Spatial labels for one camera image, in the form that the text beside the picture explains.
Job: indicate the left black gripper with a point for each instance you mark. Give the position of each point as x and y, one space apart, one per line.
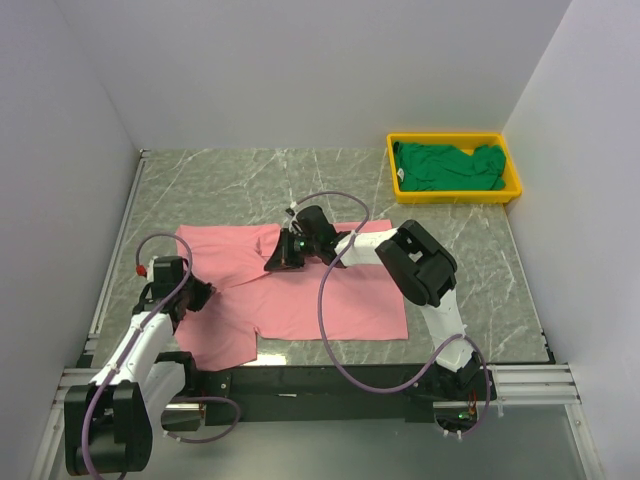
204 291

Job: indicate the green t shirt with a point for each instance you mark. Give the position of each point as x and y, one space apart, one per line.
425 168

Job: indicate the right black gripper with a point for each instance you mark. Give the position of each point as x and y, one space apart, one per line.
283 258

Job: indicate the yellow plastic bin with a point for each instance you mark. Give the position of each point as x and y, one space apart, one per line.
466 142

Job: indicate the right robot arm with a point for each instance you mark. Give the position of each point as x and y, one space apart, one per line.
422 269

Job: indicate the pink t shirt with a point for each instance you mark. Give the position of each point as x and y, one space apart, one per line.
356 303

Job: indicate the black base beam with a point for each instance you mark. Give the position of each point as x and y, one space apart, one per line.
318 393

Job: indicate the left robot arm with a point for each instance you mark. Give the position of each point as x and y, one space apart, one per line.
110 421

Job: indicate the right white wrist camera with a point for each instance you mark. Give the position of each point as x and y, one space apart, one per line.
292 213

